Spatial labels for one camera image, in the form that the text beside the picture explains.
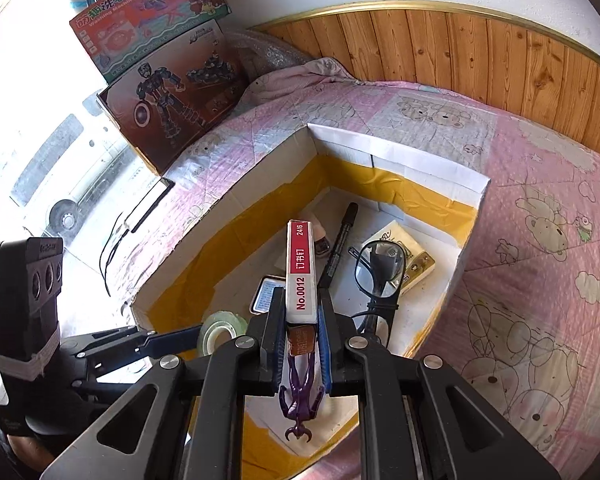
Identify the yellow tissue pack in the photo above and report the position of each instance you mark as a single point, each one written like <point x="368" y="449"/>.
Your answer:
<point x="420" y="262"/>

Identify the black framed glasses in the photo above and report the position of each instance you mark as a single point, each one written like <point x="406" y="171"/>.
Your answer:
<point x="377" y="308"/>

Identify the red and white staple box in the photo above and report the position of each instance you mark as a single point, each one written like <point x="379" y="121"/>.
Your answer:
<point x="300" y="270"/>

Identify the robot figure toy box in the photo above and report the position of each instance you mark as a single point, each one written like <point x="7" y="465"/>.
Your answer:
<point x="180" y="100"/>

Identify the black marker pen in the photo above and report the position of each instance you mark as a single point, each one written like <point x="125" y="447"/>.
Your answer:
<point x="337" y="250"/>

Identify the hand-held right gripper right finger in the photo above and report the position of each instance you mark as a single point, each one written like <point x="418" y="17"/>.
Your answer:
<point x="326" y="365"/>

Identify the greenish tape roll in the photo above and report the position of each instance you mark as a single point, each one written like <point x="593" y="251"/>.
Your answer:
<point x="215" y="320"/>

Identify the pink stapler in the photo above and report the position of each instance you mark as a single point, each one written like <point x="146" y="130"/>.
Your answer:
<point x="322" y="232"/>

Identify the white cardboard box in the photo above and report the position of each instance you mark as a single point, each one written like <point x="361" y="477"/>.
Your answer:
<point x="405" y="175"/>

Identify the clear bubble wrap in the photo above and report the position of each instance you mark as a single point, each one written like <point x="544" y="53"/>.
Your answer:
<point x="265" y="52"/>

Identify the colourful toy box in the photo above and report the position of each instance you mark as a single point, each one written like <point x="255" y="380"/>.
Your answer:
<point x="145" y="15"/>

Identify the printed pink blanket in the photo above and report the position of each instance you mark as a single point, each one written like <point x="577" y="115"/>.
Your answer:
<point x="530" y="210"/>

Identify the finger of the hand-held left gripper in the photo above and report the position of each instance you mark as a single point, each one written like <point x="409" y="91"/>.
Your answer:
<point x="175" y="341"/>
<point x="110" y="336"/>

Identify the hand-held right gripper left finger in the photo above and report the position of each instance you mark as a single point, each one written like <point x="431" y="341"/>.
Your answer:
<point x="270" y="355"/>

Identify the white van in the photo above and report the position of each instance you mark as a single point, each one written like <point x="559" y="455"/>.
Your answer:
<point x="65" y="170"/>

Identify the purple toy figure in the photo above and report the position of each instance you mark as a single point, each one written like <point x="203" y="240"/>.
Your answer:
<point x="300" y="400"/>

